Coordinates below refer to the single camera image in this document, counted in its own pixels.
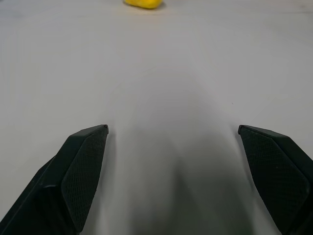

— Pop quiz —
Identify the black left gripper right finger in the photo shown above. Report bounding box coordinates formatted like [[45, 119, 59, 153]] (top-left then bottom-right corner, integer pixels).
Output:
[[238, 124, 313, 235]]

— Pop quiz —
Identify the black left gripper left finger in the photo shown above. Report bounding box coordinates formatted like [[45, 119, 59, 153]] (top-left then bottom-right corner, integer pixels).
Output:
[[0, 124, 109, 235]]

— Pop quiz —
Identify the yellow object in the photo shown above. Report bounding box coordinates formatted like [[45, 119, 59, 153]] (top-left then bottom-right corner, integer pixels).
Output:
[[123, 0, 163, 10]]

